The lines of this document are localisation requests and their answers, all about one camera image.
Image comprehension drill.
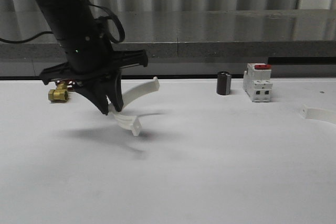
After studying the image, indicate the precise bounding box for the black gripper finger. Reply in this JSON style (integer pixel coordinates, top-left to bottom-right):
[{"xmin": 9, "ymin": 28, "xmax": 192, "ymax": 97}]
[
  {"xmin": 104, "ymin": 73, "xmax": 124, "ymax": 112},
  {"xmin": 76, "ymin": 80, "xmax": 109, "ymax": 115}
]

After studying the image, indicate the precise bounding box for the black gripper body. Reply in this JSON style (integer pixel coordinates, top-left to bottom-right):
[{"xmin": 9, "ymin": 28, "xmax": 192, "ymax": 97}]
[{"xmin": 40, "ymin": 50, "xmax": 148, "ymax": 85}]

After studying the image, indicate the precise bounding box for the white curved pipe clamp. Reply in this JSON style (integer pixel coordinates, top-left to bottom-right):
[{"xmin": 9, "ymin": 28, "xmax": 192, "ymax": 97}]
[{"xmin": 109, "ymin": 77, "xmax": 160, "ymax": 136}]

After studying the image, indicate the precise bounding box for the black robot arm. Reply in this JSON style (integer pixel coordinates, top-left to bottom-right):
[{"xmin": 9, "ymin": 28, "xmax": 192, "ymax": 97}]
[{"xmin": 35, "ymin": 0, "xmax": 148, "ymax": 115}]

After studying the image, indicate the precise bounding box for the brass valve red handwheel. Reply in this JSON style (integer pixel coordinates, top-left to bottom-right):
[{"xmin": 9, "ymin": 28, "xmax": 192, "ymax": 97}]
[{"xmin": 48, "ymin": 79, "xmax": 76, "ymax": 102}]

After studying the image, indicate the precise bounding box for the dark brown cylindrical coupling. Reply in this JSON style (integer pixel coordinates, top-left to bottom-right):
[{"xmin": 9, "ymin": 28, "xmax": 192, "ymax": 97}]
[{"xmin": 216, "ymin": 71, "xmax": 232, "ymax": 95}]

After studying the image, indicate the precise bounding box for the white pipe clamp half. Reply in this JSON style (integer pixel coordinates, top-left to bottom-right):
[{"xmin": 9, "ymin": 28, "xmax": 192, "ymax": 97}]
[{"xmin": 299, "ymin": 105, "xmax": 336, "ymax": 124}]

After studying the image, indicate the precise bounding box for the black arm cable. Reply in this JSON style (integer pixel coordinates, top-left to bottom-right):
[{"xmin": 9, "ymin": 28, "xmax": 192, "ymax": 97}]
[{"xmin": 0, "ymin": 0, "xmax": 125, "ymax": 44}]

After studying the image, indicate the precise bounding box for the white circuit breaker red switch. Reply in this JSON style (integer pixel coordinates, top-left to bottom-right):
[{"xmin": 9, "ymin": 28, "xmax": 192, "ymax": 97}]
[{"xmin": 243, "ymin": 63, "xmax": 273, "ymax": 103}]

